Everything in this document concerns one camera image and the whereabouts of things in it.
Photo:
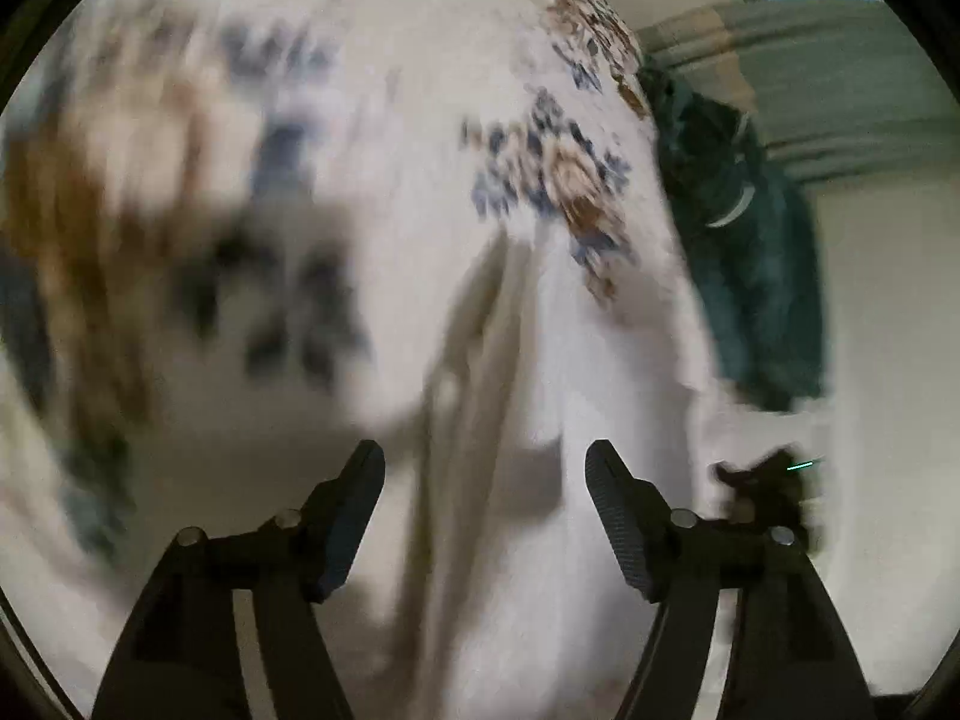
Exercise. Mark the floral bedsheet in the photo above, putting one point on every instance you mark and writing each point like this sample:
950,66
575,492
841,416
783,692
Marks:
375,127

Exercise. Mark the white knit sweater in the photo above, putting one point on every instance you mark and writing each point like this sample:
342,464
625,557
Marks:
600,390

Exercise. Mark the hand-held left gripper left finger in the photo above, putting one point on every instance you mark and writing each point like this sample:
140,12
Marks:
349,532

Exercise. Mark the dark green blanket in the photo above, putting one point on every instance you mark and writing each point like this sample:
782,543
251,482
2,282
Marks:
757,300

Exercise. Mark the green striped curtain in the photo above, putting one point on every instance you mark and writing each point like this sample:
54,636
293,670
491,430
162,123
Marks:
840,75

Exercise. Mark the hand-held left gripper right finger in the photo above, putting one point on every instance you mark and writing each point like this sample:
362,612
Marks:
619,517

